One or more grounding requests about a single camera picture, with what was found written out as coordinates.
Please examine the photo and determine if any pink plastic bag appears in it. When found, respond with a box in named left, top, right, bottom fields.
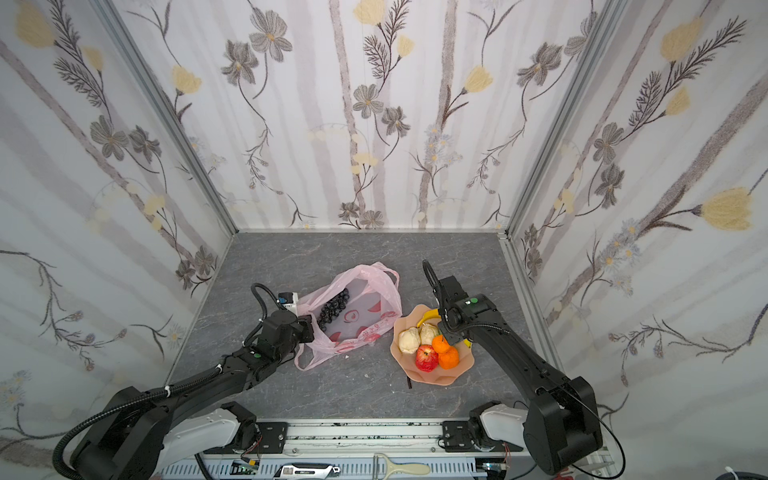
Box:
left=294, top=262, right=403, bottom=371

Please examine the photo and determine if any peach plastic bowl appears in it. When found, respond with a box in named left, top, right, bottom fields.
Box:
left=390, top=305, right=475, bottom=386

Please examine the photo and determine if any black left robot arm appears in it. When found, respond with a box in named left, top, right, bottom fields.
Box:
left=52, top=283, right=314, bottom=479

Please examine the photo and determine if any white utility knife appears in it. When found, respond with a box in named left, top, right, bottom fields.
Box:
left=273, top=463, right=341, bottom=480

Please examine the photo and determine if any red fake apple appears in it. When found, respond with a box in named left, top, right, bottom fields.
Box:
left=414, top=345, right=439, bottom=373

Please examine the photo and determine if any yellow fake banana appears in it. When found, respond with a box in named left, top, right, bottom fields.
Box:
left=416, top=309, right=472, bottom=349

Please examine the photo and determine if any beige fake bun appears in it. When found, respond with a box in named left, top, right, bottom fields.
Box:
left=397, top=327, right=421, bottom=355
left=418, top=323, right=440, bottom=346

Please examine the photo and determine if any cream handled peeler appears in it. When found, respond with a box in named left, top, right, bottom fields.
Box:
left=372, top=453, right=431, bottom=480

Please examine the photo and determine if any orange fake tangerine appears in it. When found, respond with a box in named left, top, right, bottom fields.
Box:
left=438, top=347, right=460, bottom=370

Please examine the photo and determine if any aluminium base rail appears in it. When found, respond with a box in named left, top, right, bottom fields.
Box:
left=137, top=416, right=613, bottom=480

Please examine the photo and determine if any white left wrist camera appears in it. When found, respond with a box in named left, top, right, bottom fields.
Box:
left=277, top=292, right=299, bottom=315

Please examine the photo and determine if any small orange fake fruit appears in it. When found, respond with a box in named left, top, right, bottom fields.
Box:
left=431, top=335, right=452, bottom=355

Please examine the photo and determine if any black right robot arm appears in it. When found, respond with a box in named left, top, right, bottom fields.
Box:
left=422, top=260, right=610, bottom=479

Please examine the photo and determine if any black grape bunch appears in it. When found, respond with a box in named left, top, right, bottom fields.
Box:
left=317, top=288, right=350, bottom=331

